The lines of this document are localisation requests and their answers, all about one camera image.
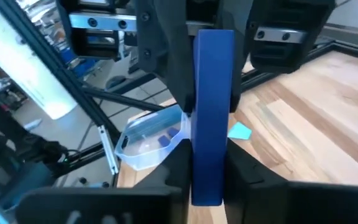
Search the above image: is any black aluminium table frame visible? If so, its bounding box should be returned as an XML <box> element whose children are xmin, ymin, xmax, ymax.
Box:
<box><xmin>0</xmin><ymin>0</ymin><xmax>358</xmax><ymax>189</ymax></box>

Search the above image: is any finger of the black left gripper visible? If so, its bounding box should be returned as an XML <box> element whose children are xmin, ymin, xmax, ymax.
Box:
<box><xmin>228</xmin><ymin>18</ymin><xmax>252</xmax><ymax>114</ymax></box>
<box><xmin>134</xmin><ymin>4</ymin><xmax>196</xmax><ymax>113</ymax></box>

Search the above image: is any teal triangle block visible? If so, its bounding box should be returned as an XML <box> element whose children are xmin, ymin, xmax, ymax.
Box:
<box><xmin>227</xmin><ymin>121</ymin><xmax>253</xmax><ymax>141</ymax></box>

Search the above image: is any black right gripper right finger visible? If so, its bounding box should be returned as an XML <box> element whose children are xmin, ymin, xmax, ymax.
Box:
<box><xmin>224</xmin><ymin>139</ymin><xmax>358</xmax><ymax>224</ymax></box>

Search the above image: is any white round pillar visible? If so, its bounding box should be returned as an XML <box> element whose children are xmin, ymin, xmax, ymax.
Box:
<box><xmin>0</xmin><ymin>0</ymin><xmax>78</xmax><ymax>121</ymax></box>

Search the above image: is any blue rectangular block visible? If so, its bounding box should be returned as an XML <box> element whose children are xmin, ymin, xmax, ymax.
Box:
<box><xmin>167</xmin><ymin>126</ymin><xmax>181</xmax><ymax>139</ymax></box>

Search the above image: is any long blue block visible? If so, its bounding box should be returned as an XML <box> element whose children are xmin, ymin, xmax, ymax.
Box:
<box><xmin>190</xmin><ymin>29</ymin><xmax>236</xmax><ymax>207</ymax></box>

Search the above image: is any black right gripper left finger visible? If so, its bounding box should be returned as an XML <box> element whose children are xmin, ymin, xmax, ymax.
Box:
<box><xmin>15</xmin><ymin>139</ymin><xmax>193</xmax><ymax>224</ymax></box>

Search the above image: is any clear plastic bin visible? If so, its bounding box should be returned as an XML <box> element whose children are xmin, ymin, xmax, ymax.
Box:
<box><xmin>114</xmin><ymin>105</ymin><xmax>190</xmax><ymax>172</ymax></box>

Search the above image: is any silver aluminium rail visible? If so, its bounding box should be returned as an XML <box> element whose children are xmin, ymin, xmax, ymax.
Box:
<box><xmin>97</xmin><ymin>124</ymin><xmax>120</xmax><ymax>176</ymax></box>

